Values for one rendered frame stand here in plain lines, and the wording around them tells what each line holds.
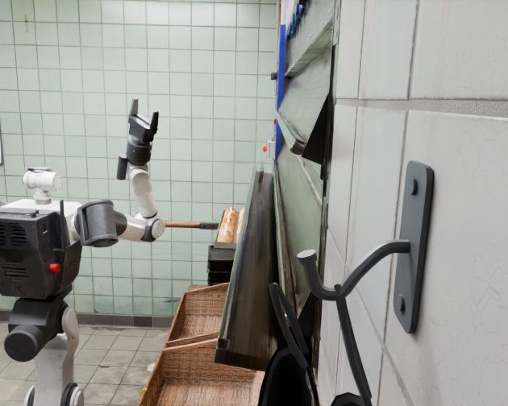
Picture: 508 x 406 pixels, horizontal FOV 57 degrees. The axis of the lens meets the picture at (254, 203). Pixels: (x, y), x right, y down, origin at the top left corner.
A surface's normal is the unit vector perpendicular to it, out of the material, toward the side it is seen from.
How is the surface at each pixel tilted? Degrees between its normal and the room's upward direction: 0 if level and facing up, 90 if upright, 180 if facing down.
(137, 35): 90
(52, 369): 81
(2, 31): 90
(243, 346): 9
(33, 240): 90
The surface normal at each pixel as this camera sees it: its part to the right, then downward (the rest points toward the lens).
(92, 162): -0.03, 0.22
